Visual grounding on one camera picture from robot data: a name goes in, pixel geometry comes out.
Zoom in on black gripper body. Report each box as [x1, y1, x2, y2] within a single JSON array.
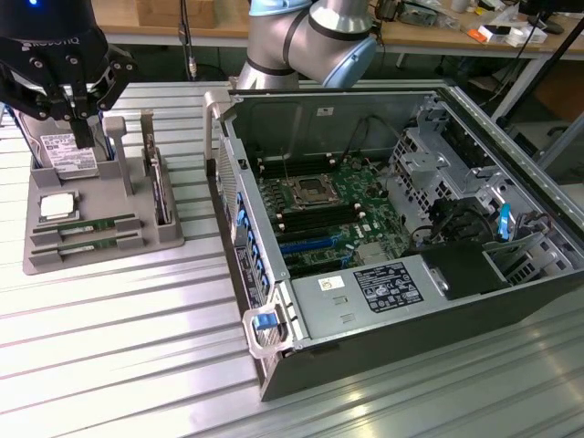
[[0, 0, 110, 92]]

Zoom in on green RAM stick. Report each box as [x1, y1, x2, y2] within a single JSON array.
[[34, 235, 141, 256], [35, 214, 137, 236]]

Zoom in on black RAM slot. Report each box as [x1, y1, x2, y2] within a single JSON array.
[[275, 203, 362, 221], [258, 160, 337, 179], [257, 153, 333, 169], [277, 210, 366, 232]]

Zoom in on wooden top workbench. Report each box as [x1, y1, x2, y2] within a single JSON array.
[[93, 0, 251, 49], [378, 0, 584, 122]]

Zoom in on hard disk with blue rails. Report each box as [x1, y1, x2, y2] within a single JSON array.
[[0, 102, 114, 182]]

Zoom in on cardboard box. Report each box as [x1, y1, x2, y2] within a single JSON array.
[[136, 0, 215, 26]]

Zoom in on silver CPU chip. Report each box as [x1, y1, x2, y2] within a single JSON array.
[[38, 193, 79, 224]]

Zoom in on grey parts rack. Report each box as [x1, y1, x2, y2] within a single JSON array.
[[22, 109, 186, 276]]

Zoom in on blue expansion card retainer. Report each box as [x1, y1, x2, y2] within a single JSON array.
[[234, 191, 271, 300]]

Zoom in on CPU socket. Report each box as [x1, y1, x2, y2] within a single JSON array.
[[291, 175, 338, 210]]

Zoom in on black expansion slot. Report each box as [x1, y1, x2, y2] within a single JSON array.
[[285, 256, 344, 278], [277, 226, 343, 244]]

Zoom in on blue expansion slot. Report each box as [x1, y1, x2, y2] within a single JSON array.
[[278, 236, 342, 256]]

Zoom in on green motherboard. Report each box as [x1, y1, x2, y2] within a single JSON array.
[[254, 152, 414, 280]]

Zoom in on silver chipset heatsink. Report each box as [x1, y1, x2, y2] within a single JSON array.
[[354, 243, 390, 268]]

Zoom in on silver power supply unit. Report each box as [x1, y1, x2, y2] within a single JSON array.
[[290, 254, 453, 342]]

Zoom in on silver metal drive cage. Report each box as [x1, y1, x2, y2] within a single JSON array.
[[385, 98, 496, 229]]

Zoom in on black fan assembly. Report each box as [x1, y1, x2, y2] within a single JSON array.
[[426, 196, 498, 247]]

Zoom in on white and black box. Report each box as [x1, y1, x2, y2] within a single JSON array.
[[476, 22, 512, 45]]

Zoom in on open black PC case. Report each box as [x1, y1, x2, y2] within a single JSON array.
[[203, 79, 584, 402]]

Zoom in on black plastic shroud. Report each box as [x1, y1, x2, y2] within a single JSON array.
[[419, 241, 511, 301]]

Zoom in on blue plastic locking lever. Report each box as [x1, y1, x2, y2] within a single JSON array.
[[498, 203, 513, 243]]

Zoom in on silver disk bay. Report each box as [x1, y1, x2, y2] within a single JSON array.
[[482, 230, 574, 287]]

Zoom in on black slanted pole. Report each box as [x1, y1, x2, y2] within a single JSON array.
[[490, 17, 584, 127]]

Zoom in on black hanging cable with plug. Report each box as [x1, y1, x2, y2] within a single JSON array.
[[180, 0, 200, 81]]

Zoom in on graphics card with metal bracket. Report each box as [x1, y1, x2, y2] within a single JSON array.
[[139, 109, 177, 227]]

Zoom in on black looped wire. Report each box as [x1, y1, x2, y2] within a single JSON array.
[[344, 115, 405, 162]]

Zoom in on blue case handle latch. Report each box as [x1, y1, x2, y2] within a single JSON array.
[[252, 309, 280, 333]]

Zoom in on dark wire bundle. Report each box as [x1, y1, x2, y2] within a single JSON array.
[[513, 210, 557, 241]]

